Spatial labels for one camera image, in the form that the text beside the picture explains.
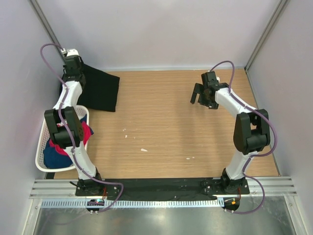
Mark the pink t shirt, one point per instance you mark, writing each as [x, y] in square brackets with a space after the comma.
[88, 132]

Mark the left frame post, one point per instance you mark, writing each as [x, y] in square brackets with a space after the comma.
[53, 41]

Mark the right frame post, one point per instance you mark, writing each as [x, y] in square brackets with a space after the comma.
[280, 8]

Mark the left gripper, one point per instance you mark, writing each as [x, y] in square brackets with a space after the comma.
[64, 67]

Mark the slotted cable duct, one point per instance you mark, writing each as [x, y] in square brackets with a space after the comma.
[97, 203]

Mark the white plastic laundry basket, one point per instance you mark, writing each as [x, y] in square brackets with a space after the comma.
[82, 112]

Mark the frame post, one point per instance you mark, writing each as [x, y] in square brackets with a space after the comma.
[280, 8]
[53, 41]

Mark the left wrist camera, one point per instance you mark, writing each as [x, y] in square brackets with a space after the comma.
[72, 52]

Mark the aluminium rail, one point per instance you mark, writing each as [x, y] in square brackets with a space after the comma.
[58, 188]

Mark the folded black t shirt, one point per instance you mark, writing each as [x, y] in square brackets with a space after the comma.
[61, 85]

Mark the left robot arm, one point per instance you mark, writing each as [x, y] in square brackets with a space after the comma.
[66, 130]

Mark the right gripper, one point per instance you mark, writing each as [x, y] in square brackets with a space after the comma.
[197, 89]

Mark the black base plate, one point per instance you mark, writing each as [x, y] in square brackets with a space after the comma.
[163, 189]

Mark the black t shirt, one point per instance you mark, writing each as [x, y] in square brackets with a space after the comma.
[100, 91]
[61, 85]

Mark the blue t shirt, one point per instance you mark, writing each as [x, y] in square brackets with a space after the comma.
[53, 160]

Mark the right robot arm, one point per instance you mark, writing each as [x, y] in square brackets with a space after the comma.
[251, 131]

